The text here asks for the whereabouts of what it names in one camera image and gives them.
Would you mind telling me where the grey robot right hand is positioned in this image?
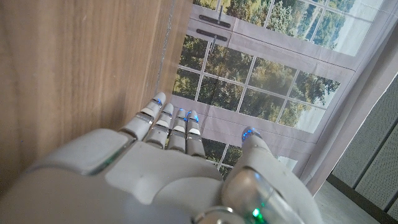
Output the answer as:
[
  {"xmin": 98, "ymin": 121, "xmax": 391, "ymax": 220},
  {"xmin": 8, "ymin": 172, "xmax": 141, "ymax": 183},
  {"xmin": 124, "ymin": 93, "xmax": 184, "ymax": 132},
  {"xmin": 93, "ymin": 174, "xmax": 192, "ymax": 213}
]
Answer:
[{"xmin": 0, "ymin": 91, "xmax": 324, "ymax": 224}]

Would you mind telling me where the printed window backdrop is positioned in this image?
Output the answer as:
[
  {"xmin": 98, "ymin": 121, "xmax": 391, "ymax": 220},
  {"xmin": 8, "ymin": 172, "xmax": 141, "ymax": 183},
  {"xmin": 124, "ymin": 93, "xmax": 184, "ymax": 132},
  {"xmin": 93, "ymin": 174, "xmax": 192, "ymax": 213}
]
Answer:
[{"xmin": 172, "ymin": 0, "xmax": 398, "ymax": 195}]

